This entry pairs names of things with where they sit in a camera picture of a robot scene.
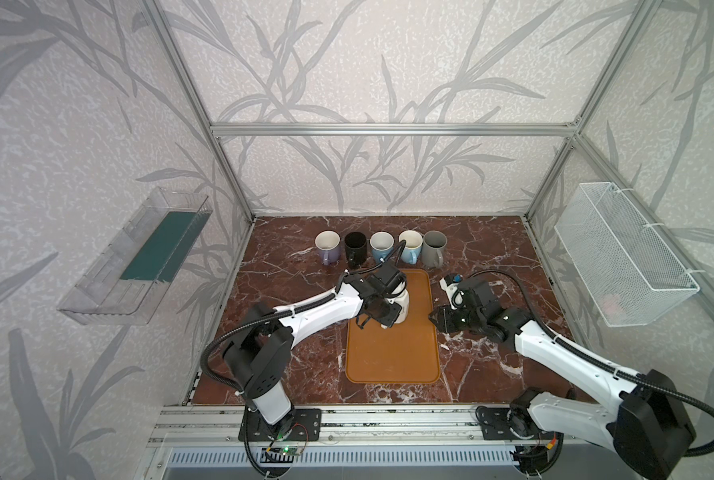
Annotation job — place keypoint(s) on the grey mug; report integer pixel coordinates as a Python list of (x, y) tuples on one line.
[(433, 248)]

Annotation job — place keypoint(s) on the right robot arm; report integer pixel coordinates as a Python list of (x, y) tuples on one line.
[(641, 417)]

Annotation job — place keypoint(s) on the small blue mug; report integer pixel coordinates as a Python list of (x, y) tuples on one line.
[(381, 245)]

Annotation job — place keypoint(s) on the black mug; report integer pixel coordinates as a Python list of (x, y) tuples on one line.
[(355, 245)]

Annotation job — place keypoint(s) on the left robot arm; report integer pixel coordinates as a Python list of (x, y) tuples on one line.
[(252, 358)]

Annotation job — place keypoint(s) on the large light blue mug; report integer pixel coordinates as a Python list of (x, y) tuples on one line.
[(413, 246)]

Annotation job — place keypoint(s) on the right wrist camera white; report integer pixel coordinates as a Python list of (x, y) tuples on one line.
[(449, 284)]

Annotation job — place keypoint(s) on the clear plastic wall bin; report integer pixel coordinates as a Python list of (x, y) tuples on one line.
[(127, 282)]

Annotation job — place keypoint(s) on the white faceted mug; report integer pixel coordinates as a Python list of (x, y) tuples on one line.
[(400, 298)]

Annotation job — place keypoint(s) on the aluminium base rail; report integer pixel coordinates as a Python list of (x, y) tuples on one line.
[(386, 424)]

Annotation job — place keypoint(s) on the white wire mesh basket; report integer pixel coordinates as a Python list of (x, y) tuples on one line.
[(631, 274)]

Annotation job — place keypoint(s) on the orange brown tray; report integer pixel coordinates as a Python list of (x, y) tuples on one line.
[(406, 353)]

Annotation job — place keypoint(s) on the lavender purple mug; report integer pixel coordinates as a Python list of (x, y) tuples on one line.
[(328, 247)]

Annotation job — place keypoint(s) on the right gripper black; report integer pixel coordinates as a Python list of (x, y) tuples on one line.
[(448, 318)]

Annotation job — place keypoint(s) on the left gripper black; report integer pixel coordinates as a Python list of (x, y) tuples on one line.
[(378, 307)]

